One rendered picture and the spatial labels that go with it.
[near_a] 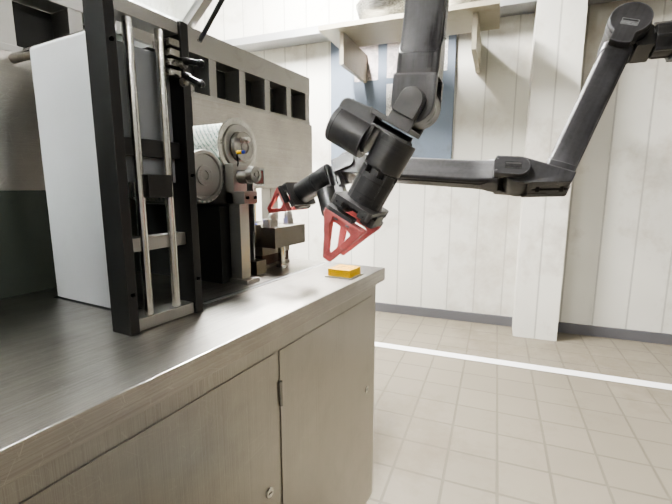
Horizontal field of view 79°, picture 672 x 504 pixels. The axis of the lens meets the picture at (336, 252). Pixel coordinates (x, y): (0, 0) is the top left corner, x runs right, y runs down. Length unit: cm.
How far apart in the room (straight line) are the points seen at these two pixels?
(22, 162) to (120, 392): 72
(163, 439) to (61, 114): 67
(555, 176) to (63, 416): 88
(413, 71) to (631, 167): 313
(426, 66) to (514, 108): 300
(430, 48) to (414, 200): 303
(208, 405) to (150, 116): 51
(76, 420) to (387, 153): 50
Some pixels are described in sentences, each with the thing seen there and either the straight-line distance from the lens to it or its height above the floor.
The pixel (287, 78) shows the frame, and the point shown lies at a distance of 194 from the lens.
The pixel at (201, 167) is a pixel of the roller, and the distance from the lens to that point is 103.
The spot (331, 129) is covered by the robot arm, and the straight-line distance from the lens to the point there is 61.
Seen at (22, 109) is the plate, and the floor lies 132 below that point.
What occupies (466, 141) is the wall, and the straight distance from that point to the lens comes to 355.
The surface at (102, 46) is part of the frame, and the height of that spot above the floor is 136.
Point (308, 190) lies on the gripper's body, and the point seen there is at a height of 114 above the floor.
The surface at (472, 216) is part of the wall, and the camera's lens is 354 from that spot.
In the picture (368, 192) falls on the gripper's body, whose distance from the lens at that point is 59.
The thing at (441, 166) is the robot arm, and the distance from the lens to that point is 95.
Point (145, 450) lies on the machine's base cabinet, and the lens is 68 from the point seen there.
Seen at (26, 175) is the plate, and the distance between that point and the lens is 118.
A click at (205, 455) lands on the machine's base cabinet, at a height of 71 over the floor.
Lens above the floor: 115
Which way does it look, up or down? 9 degrees down
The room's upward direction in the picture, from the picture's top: straight up
